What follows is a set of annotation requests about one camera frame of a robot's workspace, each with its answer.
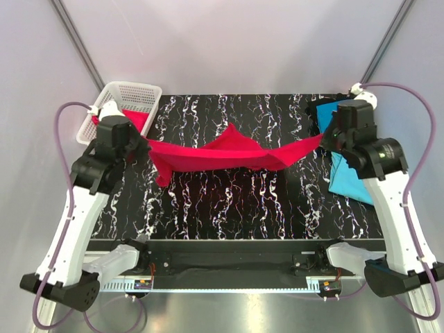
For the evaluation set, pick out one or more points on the red t shirt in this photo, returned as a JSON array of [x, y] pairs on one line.
[[229, 150], [137, 120]]

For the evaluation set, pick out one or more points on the aluminium frame rail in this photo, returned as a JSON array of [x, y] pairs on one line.
[[182, 270]]

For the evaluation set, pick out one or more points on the aluminium corner post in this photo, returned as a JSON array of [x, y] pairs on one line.
[[77, 42], [393, 29]]

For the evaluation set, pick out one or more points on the red t shirt in basket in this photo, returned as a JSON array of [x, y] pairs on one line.
[[137, 120]]

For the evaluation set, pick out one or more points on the folded teal t shirt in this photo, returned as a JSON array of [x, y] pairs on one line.
[[324, 114]]

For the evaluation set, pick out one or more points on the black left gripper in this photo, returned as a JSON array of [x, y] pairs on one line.
[[143, 148]]

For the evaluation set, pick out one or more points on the folded light blue t shirt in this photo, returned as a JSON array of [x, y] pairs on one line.
[[344, 181]]

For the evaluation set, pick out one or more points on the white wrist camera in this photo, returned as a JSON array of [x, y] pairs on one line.
[[364, 95], [108, 109]]

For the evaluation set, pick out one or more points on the right aluminium corner post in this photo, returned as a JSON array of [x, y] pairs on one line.
[[393, 29]]

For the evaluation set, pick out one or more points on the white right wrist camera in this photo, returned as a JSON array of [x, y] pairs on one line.
[[364, 95]]

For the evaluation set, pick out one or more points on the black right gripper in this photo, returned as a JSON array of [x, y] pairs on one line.
[[333, 123]]

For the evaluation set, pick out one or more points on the white plastic basket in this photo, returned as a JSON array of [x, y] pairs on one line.
[[139, 97]]

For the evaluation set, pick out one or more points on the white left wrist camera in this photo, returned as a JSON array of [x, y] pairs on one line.
[[108, 109]]

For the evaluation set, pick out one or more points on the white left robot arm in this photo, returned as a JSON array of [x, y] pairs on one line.
[[63, 277]]

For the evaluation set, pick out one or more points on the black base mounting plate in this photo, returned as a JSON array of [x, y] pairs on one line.
[[209, 246]]

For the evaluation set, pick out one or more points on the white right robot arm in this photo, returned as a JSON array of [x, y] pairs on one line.
[[381, 165]]

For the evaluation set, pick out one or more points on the left aluminium corner post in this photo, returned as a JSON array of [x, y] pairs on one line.
[[77, 42]]

